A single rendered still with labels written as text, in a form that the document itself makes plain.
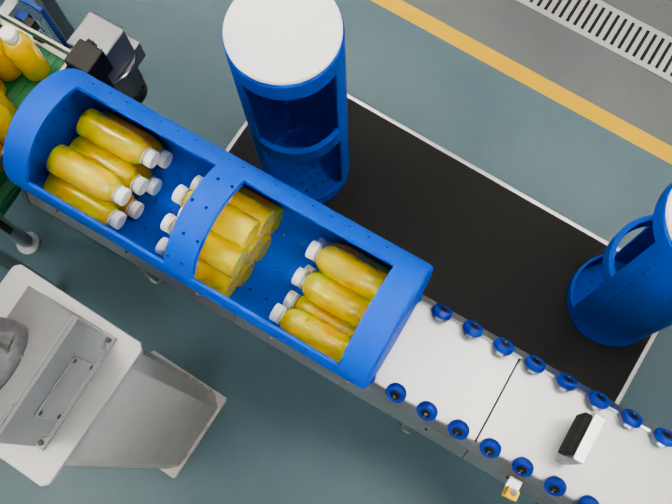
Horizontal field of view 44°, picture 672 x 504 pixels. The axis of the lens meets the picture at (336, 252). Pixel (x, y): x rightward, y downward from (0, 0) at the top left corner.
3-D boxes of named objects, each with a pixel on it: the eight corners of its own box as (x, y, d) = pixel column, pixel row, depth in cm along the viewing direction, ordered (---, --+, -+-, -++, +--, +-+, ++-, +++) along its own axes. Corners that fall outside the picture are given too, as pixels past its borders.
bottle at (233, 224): (240, 255, 168) (170, 215, 170) (256, 240, 173) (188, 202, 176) (248, 229, 164) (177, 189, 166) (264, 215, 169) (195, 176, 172)
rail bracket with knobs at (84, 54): (95, 99, 203) (82, 80, 193) (71, 86, 205) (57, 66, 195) (118, 67, 205) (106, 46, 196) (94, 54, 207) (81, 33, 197)
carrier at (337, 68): (248, 153, 279) (291, 223, 272) (199, 14, 194) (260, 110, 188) (320, 111, 282) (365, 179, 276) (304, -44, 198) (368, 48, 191)
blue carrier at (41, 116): (359, 404, 176) (371, 370, 149) (25, 205, 189) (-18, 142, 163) (423, 295, 186) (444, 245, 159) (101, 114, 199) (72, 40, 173)
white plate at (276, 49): (200, 12, 193) (201, 15, 194) (260, 105, 187) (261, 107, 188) (303, -45, 196) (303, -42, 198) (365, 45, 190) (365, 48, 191)
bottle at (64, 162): (52, 175, 180) (116, 212, 178) (40, 165, 174) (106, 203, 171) (69, 149, 181) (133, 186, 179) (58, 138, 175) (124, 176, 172)
